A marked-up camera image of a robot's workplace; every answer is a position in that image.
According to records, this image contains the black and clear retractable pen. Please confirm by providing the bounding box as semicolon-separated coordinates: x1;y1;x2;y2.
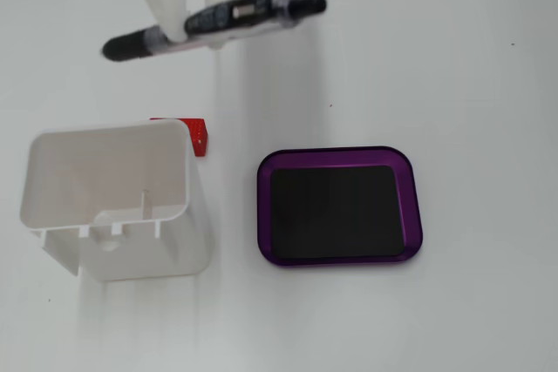
100;0;328;63

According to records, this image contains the white plastic pen holder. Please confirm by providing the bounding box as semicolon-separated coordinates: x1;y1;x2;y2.
18;118;211;282

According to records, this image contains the red perforated block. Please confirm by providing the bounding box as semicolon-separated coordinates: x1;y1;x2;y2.
149;117;211;159

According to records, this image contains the black rectangular tray mat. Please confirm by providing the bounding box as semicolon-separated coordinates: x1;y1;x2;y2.
269;165;406;260

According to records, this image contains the purple metal tray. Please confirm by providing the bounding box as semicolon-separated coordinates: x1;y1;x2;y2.
255;145;424;269

